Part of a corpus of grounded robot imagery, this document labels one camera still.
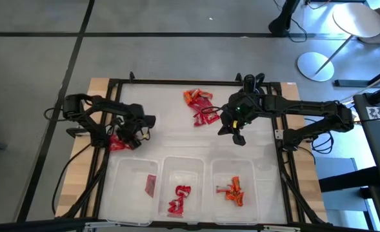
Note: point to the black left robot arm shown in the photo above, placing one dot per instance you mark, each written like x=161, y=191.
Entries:
x=112, y=108

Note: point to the black metal table frame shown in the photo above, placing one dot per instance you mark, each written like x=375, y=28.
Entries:
x=176, y=82

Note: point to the black desk crossbar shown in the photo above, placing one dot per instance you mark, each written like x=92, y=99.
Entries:
x=344, y=180

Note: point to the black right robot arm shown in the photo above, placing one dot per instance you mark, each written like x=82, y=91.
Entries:
x=306, y=108

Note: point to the grey metal bracket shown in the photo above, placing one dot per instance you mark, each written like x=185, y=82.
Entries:
x=278, y=134

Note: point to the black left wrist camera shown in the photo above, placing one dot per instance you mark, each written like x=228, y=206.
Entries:
x=149, y=121

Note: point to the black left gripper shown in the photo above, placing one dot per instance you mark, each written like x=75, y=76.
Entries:
x=131, y=132

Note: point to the black desk base bar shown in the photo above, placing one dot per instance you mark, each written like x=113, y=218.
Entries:
x=354, y=83

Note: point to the round white side table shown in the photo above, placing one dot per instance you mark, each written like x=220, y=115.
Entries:
x=354, y=19

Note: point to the black desk leg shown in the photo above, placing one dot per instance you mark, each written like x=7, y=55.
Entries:
x=283, y=22

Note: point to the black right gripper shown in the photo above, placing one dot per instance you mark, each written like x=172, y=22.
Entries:
x=241, y=109

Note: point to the clear plastic bin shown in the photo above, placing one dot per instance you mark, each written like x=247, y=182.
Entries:
x=183, y=170
x=128, y=199
x=247, y=170

